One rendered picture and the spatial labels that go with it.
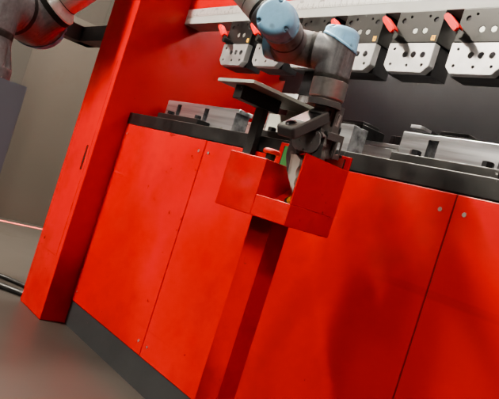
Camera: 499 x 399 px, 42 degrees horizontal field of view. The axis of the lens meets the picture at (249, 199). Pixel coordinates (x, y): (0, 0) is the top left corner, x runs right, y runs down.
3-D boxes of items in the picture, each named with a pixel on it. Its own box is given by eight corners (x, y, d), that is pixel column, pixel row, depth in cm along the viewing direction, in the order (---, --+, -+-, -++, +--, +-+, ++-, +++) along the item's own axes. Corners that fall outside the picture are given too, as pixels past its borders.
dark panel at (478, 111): (261, 153, 294) (291, 60, 294) (265, 154, 296) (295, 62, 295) (477, 200, 205) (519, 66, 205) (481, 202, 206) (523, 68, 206)
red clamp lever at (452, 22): (446, 9, 157) (464, 34, 151) (455, 17, 159) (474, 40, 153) (440, 15, 158) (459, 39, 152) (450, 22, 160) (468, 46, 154)
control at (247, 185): (214, 202, 142) (239, 123, 142) (260, 215, 154) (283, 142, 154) (283, 226, 128) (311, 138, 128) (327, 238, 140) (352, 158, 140)
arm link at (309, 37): (264, 10, 133) (316, 20, 130) (274, 28, 144) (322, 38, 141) (253, 47, 133) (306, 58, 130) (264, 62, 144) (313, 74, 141)
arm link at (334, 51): (325, 28, 141) (363, 36, 139) (312, 78, 142) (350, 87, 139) (320, 19, 133) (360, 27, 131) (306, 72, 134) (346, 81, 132)
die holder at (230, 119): (161, 122, 262) (169, 100, 262) (173, 127, 266) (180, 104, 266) (231, 135, 222) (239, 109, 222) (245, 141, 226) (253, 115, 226)
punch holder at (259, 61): (249, 66, 221) (264, 19, 221) (268, 74, 227) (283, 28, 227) (276, 66, 210) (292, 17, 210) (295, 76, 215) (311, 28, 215)
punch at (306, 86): (295, 100, 204) (305, 71, 204) (300, 103, 205) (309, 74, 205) (317, 103, 196) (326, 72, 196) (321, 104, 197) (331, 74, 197)
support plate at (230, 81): (217, 80, 190) (218, 77, 190) (283, 109, 206) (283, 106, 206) (253, 83, 176) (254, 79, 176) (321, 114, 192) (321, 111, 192)
